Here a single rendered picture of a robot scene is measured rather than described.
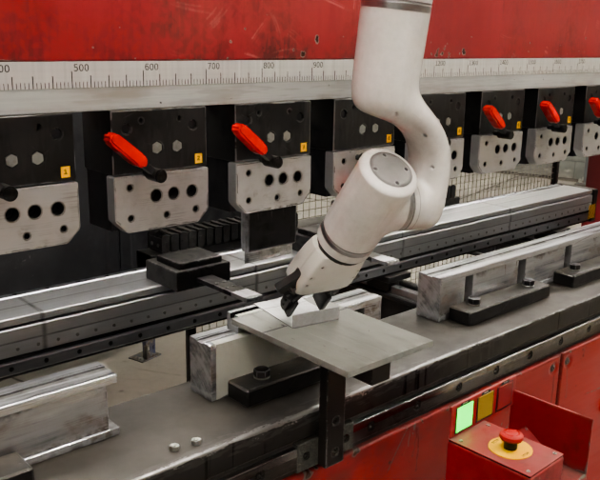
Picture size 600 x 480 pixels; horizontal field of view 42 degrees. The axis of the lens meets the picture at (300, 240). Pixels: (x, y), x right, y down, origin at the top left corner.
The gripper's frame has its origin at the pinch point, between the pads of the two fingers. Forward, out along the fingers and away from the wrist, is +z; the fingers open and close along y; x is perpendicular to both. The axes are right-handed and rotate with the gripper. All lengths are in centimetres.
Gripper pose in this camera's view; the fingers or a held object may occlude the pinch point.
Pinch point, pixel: (305, 300)
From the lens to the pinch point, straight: 124.1
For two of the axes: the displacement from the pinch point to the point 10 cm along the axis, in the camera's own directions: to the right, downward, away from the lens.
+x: 3.9, 7.9, -4.7
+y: -8.5, 1.2, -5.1
